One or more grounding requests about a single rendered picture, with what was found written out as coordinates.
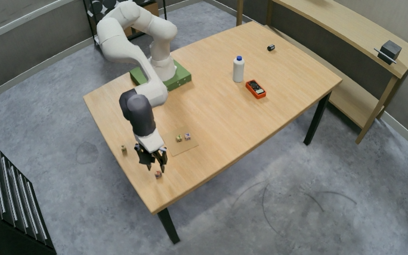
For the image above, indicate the white bottle with blue cap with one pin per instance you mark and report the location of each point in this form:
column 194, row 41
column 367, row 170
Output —
column 238, row 69

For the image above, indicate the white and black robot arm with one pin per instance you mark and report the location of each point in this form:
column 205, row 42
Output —
column 141, row 99

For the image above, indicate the orange digital multimeter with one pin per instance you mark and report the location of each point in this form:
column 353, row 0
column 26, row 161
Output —
column 255, row 89

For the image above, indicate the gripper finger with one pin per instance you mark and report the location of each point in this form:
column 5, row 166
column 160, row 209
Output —
column 138, row 150
column 162, row 159

